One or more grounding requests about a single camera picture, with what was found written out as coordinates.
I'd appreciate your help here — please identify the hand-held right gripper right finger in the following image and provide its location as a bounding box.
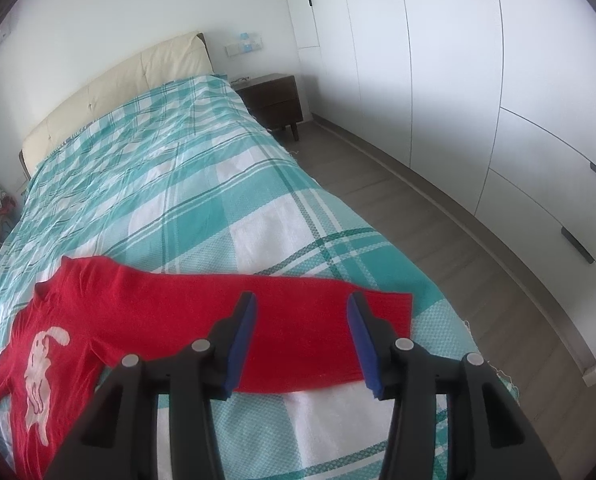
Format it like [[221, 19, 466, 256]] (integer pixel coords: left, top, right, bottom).
[[347, 290, 564, 480]]

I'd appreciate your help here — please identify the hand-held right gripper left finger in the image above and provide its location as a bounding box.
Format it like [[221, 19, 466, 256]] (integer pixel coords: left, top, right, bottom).
[[42, 291, 257, 480]]

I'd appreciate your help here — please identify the red shirt with white print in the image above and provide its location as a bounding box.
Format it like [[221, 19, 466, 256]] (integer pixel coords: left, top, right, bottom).
[[0, 255, 413, 480]]

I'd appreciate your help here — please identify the teal plaid bedspread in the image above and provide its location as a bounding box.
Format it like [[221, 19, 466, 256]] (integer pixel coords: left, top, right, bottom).
[[0, 74, 521, 480]]

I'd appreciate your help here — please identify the dark wooden nightstand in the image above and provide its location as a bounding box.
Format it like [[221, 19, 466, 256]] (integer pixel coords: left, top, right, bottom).
[[230, 73, 306, 141]]

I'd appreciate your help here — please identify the white wardrobe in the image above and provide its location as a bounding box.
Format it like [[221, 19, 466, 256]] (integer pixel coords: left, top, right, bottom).
[[278, 0, 596, 386]]

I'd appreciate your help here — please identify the cream padded headboard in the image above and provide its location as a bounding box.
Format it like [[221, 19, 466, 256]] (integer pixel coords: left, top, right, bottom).
[[20, 31, 216, 181]]

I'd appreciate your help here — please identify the white wall socket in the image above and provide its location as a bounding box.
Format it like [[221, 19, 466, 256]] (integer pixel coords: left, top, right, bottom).
[[225, 32, 266, 56]]

